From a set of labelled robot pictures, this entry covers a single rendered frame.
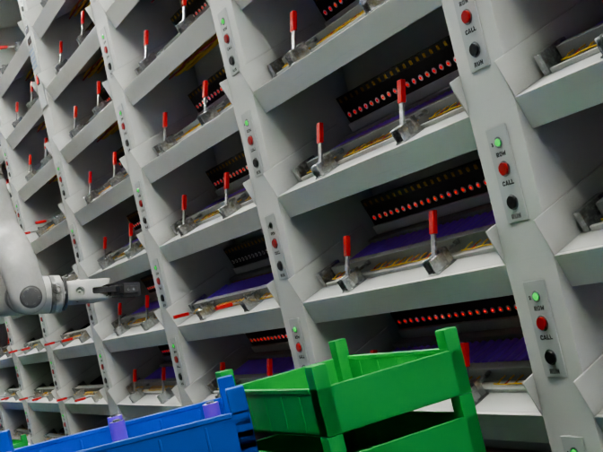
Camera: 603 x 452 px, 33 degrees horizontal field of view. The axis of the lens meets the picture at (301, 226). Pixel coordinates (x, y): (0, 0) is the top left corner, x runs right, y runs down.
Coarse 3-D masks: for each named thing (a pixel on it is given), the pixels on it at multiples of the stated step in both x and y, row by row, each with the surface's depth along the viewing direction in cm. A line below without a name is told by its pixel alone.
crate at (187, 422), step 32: (224, 384) 127; (160, 416) 128; (192, 416) 128; (224, 416) 109; (0, 448) 123; (32, 448) 125; (64, 448) 126; (96, 448) 107; (128, 448) 108; (160, 448) 108; (192, 448) 109; (224, 448) 109; (256, 448) 110
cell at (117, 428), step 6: (114, 420) 117; (120, 420) 118; (114, 426) 116; (120, 426) 116; (114, 432) 116; (120, 432) 116; (126, 432) 117; (114, 438) 116; (120, 438) 116; (126, 438) 117
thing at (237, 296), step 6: (252, 288) 217; (258, 288) 212; (264, 288) 209; (228, 294) 229; (234, 294) 224; (240, 294) 221; (264, 294) 209; (198, 300) 248; (204, 300) 242; (210, 300) 237; (216, 300) 234; (222, 300) 231; (228, 300) 228; (234, 300) 225
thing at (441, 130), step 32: (416, 64) 167; (448, 64) 161; (352, 96) 186; (384, 96) 179; (416, 96) 171; (448, 96) 146; (320, 128) 173; (352, 128) 191; (384, 128) 162; (416, 128) 149; (448, 128) 137; (288, 160) 188; (320, 160) 173; (352, 160) 169; (384, 160) 153; (416, 160) 147; (288, 192) 182; (320, 192) 173; (352, 192) 165
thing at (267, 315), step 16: (224, 272) 255; (240, 272) 250; (208, 288) 252; (272, 288) 194; (176, 304) 248; (192, 304) 248; (272, 304) 201; (176, 320) 247; (192, 320) 242; (208, 320) 228; (224, 320) 220; (240, 320) 213; (256, 320) 207; (272, 320) 200; (192, 336) 243; (208, 336) 234
